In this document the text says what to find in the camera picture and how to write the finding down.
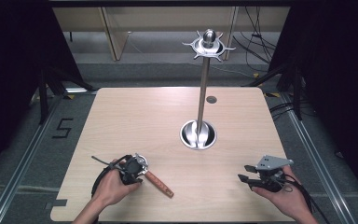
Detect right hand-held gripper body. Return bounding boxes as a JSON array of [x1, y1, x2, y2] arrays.
[[254, 154, 295, 192]]

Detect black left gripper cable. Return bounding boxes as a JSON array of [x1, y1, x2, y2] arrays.
[[90, 154, 132, 199]]

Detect beige wooden desk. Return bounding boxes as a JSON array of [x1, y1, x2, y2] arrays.
[[51, 6, 291, 63]]

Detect black curtain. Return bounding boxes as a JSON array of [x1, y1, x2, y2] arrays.
[[267, 0, 358, 200], [0, 0, 87, 183]]

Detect person's left hand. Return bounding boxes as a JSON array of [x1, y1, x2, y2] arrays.
[[91, 159, 142, 208]]

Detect aluminium floor rail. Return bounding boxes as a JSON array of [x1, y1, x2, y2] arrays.
[[279, 92, 358, 224], [0, 88, 90, 224]]

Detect metal utensil hanging rack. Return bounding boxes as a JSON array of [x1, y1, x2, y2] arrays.
[[179, 28, 237, 151]]

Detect bundle of black floor cables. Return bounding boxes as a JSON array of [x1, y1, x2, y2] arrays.
[[268, 101, 296, 120]]

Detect person's right hand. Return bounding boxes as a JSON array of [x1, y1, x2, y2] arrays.
[[251, 164, 313, 219]]

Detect thin grey cable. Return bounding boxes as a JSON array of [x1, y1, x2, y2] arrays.
[[90, 155, 119, 168]]

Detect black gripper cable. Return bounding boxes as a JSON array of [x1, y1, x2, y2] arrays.
[[90, 154, 132, 199], [274, 173, 332, 224]]

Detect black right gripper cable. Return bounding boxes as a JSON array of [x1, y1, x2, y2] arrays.
[[274, 173, 332, 224]]

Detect black hanging cables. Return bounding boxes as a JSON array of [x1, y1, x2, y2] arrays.
[[232, 6, 279, 74]]

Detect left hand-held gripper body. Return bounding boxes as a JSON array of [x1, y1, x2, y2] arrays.
[[117, 152, 150, 187]]

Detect black metal stand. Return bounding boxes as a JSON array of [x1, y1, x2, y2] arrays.
[[36, 64, 96, 126], [241, 60, 306, 121]]

